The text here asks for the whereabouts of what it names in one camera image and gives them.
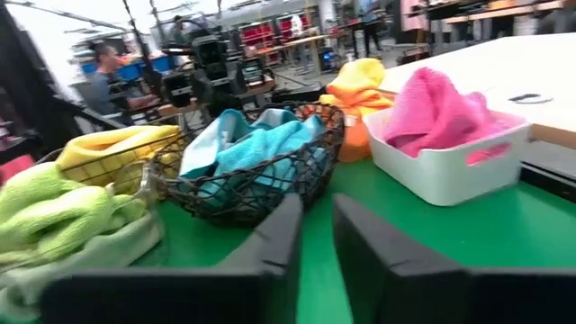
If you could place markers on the yellow microfiber towel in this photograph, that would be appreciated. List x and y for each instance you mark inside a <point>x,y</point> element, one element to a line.
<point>112,139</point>
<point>103,175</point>

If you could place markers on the pink microfiber towel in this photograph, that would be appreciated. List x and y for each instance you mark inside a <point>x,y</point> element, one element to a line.
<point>427,112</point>
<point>495,123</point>

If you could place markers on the turquoise microfiber towel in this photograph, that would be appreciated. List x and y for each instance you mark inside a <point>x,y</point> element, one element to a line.
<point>265,144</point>

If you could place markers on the wooden workbench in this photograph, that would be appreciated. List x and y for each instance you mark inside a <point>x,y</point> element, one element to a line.
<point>292,44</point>
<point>495,12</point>

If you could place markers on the lime green microfiber towel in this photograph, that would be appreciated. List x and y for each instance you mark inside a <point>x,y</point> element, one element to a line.
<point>67,220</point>
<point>31,189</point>

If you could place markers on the black metal rig post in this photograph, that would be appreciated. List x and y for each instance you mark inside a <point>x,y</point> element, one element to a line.
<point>27,90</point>

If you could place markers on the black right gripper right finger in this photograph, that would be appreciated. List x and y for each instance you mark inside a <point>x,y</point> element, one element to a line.
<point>427,297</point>

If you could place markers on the light wooden desk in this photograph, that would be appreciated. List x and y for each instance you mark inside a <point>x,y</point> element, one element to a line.
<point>472,58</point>

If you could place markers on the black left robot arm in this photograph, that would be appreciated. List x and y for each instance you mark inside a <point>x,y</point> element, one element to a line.
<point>211,58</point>

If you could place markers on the white plastic bin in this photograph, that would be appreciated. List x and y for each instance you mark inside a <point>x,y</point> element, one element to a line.
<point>441,180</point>

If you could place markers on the red bin shelf rack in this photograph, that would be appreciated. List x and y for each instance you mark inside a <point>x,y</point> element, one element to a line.
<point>256,36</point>

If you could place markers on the person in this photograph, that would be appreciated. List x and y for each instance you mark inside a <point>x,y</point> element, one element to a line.
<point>370,27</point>
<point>103,90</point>

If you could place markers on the black metal table frame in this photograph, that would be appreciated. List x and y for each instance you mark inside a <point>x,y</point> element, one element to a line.
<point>553,180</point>

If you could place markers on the light blue microfiber towel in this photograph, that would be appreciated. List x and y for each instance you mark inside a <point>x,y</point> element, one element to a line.
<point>202,148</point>

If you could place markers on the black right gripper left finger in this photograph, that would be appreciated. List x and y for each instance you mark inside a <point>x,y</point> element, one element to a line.
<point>180,297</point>

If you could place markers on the blue storage bins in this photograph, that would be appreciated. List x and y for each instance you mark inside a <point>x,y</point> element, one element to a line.
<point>130,71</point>

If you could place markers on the orange microfiber towel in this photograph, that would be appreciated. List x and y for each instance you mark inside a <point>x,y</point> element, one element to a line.
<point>360,76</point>
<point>360,102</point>

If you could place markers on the sage towel with green hem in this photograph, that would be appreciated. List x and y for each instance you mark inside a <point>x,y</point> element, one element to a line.
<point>90,256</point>

